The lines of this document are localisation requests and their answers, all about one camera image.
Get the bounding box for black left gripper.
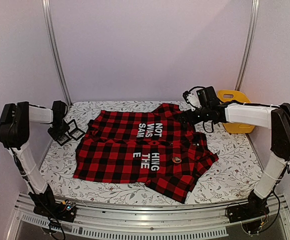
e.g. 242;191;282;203
47;119;70;141

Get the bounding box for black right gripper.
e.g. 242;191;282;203
178;106;211;128

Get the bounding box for red black plaid shirt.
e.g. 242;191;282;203
73;103;219;203

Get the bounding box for white brooch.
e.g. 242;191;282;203
172;156;182;164

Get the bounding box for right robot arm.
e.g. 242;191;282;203
181;86;290;218

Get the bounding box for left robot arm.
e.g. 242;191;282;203
0;100;70;217

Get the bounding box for black display case with blue brooch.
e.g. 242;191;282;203
55;134;71;146

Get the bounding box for yellow plastic basket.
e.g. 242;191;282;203
217;89;255;134

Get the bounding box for floral patterned table mat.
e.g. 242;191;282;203
39;101;263;206

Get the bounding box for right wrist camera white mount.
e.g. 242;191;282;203
182;86;205;112

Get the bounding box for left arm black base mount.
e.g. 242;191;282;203
29;188;77;223

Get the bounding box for aluminium front rail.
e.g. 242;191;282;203
6;193;290;240

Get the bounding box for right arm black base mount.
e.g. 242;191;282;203
225;190;270;223

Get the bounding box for left aluminium frame post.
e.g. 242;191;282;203
41;0;73;106

